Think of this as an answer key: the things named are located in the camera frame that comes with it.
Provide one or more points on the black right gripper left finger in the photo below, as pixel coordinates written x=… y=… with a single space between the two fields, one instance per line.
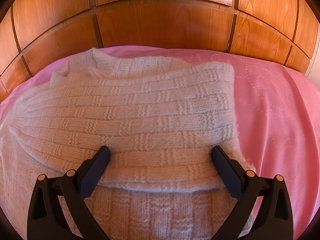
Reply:
x=45 y=216

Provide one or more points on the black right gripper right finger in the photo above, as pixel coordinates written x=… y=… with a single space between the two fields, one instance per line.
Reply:
x=274 y=219

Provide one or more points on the pink bedspread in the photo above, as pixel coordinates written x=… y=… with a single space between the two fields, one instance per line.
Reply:
x=277 y=117

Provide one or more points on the wooden panelled wardrobe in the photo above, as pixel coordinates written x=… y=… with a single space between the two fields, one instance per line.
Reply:
x=35 y=33

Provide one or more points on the white knitted sweater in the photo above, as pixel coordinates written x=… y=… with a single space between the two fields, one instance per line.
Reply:
x=159 y=116

